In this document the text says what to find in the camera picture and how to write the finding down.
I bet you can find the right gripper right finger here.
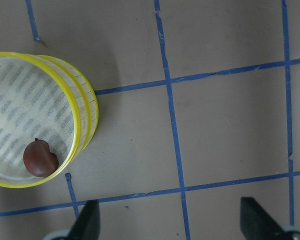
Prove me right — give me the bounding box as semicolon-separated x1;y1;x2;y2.
239;197;293;240

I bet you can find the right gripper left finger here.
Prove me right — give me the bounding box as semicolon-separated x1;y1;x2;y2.
68;200;101;240

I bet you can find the brown bun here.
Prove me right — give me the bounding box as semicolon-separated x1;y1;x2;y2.
23;138;59;178

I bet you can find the yellow steamer basket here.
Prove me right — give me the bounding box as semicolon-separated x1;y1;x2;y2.
0;52;76;188
37;55;99;163

